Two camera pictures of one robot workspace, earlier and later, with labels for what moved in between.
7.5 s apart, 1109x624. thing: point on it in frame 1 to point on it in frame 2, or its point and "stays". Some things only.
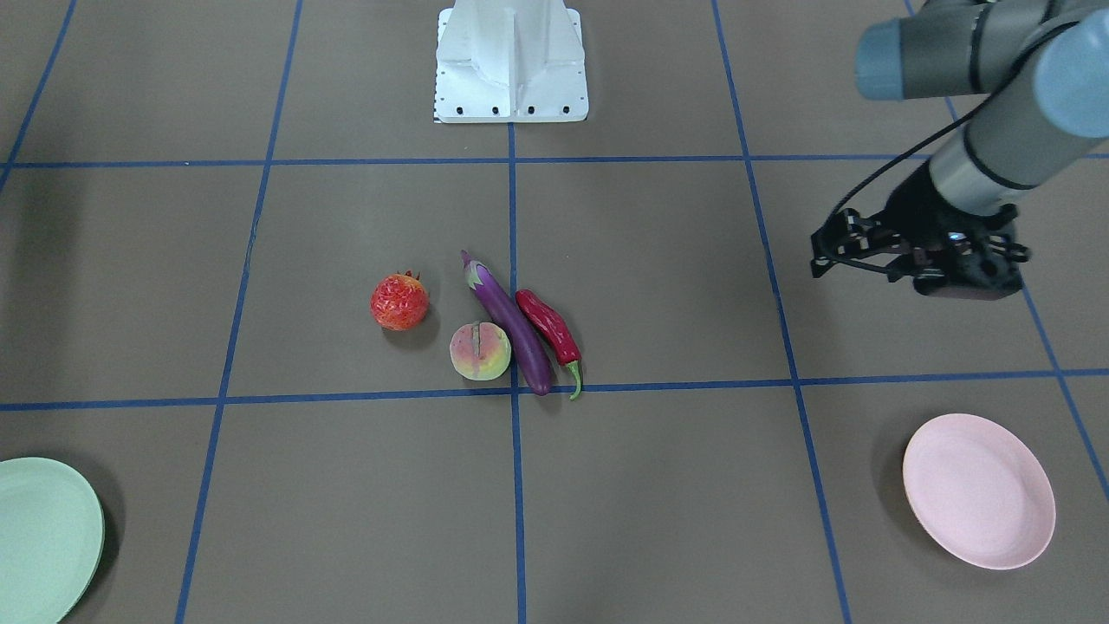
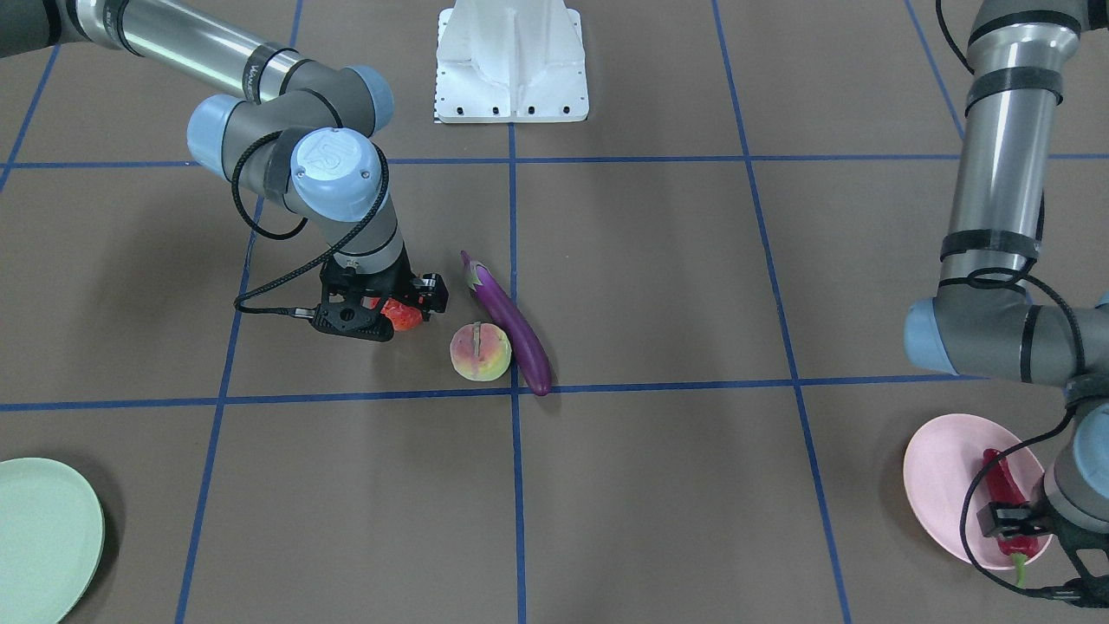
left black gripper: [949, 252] to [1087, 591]
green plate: [52, 541] stays
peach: [480, 351] stays
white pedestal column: [510, 61] stays
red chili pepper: [558, 332] to [1006, 489]
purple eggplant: [514, 319] stays
